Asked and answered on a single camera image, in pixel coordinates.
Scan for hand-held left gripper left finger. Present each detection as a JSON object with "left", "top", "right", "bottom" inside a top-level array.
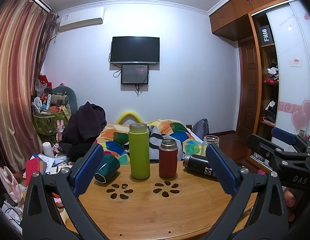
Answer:
[{"left": 22, "top": 143, "right": 105, "bottom": 240}]

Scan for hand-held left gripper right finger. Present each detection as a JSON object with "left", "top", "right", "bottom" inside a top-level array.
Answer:
[{"left": 206, "top": 143, "right": 289, "bottom": 240}]

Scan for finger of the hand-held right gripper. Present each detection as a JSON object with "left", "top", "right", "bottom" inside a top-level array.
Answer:
[
  {"left": 247, "top": 133, "right": 295, "bottom": 167},
  {"left": 271, "top": 127, "right": 310, "bottom": 153}
]

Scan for dark green cup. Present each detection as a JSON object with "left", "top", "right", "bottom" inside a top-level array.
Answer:
[{"left": 94, "top": 156, "right": 121, "bottom": 183}]

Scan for person's right hand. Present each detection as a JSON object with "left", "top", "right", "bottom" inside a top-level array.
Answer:
[{"left": 283, "top": 187, "right": 298, "bottom": 219}]

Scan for black bottle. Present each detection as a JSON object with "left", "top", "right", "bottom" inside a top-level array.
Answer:
[{"left": 183, "top": 153, "right": 221, "bottom": 182}]

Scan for clear glass jar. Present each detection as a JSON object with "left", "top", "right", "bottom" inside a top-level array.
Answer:
[{"left": 201, "top": 135, "right": 220, "bottom": 157}]

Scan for dark clothes on shelf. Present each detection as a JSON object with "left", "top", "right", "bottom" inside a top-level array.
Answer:
[{"left": 264, "top": 100, "right": 278, "bottom": 123}]

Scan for pile of papers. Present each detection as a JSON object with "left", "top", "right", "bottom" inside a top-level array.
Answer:
[{"left": 30, "top": 152, "right": 73, "bottom": 176}]

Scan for colourful patchwork blanket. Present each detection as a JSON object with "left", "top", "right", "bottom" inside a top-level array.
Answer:
[{"left": 93, "top": 119, "right": 204, "bottom": 166}]

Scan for dark clothing pile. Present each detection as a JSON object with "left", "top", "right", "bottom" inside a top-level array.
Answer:
[{"left": 59, "top": 101, "right": 107, "bottom": 163}]

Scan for grey backpack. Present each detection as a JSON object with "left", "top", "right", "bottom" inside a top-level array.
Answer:
[{"left": 191, "top": 118, "right": 210, "bottom": 142}]

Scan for white sliding wardrobe door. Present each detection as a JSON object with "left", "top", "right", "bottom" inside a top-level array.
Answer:
[{"left": 266, "top": 0, "right": 310, "bottom": 142}]

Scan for white plastic bottle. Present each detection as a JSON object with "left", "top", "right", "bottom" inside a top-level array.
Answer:
[{"left": 42, "top": 142, "right": 55, "bottom": 159}]

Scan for pink rabbit toy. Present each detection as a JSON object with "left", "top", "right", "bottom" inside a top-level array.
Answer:
[{"left": 56, "top": 120, "right": 67, "bottom": 141}]

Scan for tall lime green flask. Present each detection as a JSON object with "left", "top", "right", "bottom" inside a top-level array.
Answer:
[{"left": 128, "top": 123, "right": 150, "bottom": 180}]

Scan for red flask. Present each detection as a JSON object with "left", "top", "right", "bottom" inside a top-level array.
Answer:
[{"left": 158, "top": 138, "right": 179, "bottom": 179}]

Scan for brown wooden door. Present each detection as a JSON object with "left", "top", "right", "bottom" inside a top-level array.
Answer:
[{"left": 236, "top": 38, "right": 261, "bottom": 138}]

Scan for red booklet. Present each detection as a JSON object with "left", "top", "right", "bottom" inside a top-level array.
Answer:
[{"left": 25, "top": 159, "right": 40, "bottom": 187}]

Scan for folded clothes on shelf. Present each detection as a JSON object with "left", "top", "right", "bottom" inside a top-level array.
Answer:
[{"left": 264, "top": 66, "right": 281, "bottom": 83}]

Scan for green fabric storage basket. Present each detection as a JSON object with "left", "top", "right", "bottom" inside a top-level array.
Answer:
[{"left": 32, "top": 111, "right": 71, "bottom": 136}]

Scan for yellow foam tube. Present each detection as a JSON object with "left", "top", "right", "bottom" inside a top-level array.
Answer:
[{"left": 116, "top": 110, "right": 143, "bottom": 126}]

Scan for grey-green plush cushion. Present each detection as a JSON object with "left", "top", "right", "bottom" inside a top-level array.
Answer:
[{"left": 44, "top": 86, "right": 78, "bottom": 116}]

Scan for pink floral bag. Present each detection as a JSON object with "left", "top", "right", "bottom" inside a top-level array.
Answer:
[{"left": 0, "top": 166, "right": 26, "bottom": 203}]

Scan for red gift bag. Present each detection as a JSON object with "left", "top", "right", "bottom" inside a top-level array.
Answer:
[{"left": 38, "top": 73, "right": 53, "bottom": 88}]

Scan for black printed box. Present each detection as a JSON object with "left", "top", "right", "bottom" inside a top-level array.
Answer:
[{"left": 258, "top": 25, "right": 275, "bottom": 48}]

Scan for small black monitor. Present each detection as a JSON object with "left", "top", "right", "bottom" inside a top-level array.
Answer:
[{"left": 121, "top": 64, "right": 149, "bottom": 85}]

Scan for striped red curtain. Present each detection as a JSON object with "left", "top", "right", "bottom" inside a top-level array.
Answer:
[{"left": 0, "top": 0, "right": 50, "bottom": 173}]

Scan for wooden wardrobe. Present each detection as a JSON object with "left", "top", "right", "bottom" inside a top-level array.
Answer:
[{"left": 209, "top": 0, "right": 310, "bottom": 172}]

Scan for patterned brown curtain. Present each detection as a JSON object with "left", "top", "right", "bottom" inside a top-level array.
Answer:
[{"left": 39, "top": 9, "right": 58, "bottom": 77}]

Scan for white air conditioner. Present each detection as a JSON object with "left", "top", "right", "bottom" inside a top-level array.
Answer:
[{"left": 58, "top": 7, "right": 105, "bottom": 33}]

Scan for wall-mounted black television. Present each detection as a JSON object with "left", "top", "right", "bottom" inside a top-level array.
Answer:
[{"left": 110, "top": 36, "right": 161, "bottom": 64}]

